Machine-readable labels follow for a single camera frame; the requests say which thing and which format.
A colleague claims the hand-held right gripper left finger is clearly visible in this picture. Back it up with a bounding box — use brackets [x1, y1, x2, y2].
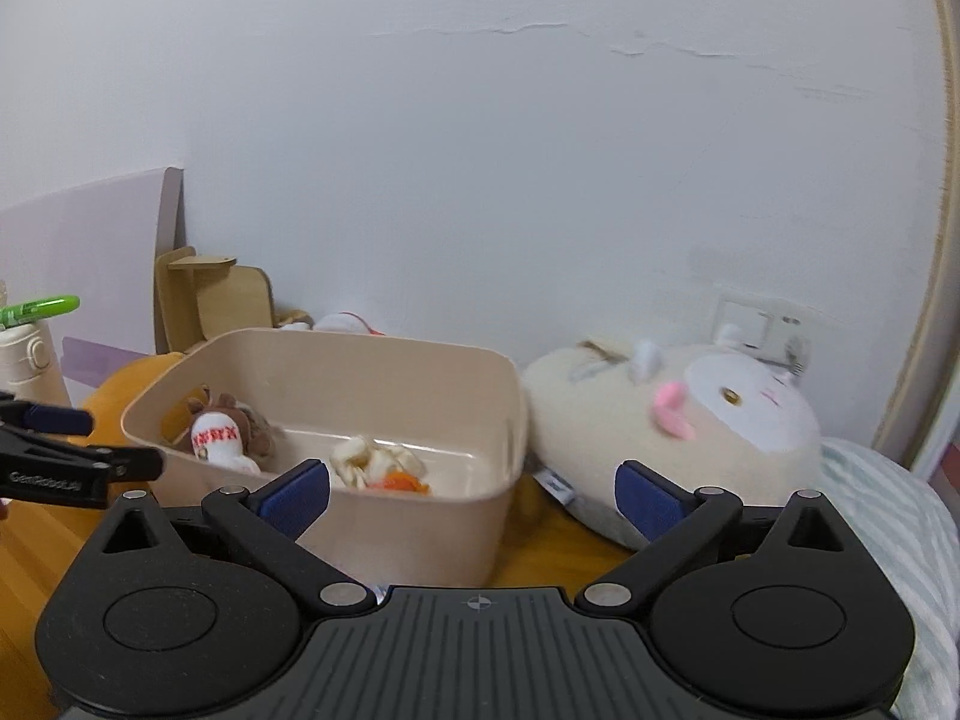
[97, 460, 377, 620]

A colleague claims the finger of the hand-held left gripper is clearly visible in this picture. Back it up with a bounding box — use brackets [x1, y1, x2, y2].
[0, 391, 95, 437]
[0, 429, 167, 509]

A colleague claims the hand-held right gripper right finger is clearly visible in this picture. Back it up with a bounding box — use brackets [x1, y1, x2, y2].
[576, 461, 850, 623]

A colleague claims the beige plastic container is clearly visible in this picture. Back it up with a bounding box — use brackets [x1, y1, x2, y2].
[120, 328, 527, 587]

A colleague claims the cream water bottle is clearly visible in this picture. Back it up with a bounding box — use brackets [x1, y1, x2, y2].
[0, 317, 73, 410]

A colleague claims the white and orange plush toy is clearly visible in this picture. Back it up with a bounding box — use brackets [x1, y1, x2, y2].
[330, 434, 434, 497]

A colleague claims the large cream hamster plush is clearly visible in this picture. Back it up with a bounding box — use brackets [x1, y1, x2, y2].
[520, 340, 824, 550]

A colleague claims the brown and white plush toy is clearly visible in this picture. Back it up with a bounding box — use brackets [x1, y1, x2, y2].
[169, 388, 287, 476]

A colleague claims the green pen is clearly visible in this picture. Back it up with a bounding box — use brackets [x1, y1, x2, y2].
[0, 295, 81, 329]

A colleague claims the white lavender board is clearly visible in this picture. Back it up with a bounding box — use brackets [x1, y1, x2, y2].
[0, 167, 186, 410]

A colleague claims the brown cardboard stand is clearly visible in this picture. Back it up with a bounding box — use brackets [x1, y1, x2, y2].
[153, 246, 275, 356]

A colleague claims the white plug adapter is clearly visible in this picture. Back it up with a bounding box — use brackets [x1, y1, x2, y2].
[756, 310, 812, 374]

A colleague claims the green striped blanket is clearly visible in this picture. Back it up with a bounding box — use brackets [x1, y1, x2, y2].
[816, 438, 960, 720]

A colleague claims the white wall socket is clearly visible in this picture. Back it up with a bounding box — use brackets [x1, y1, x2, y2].
[711, 298, 815, 376]

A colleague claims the curved wooden frame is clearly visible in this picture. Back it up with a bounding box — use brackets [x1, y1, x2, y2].
[872, 0, 960, 475]

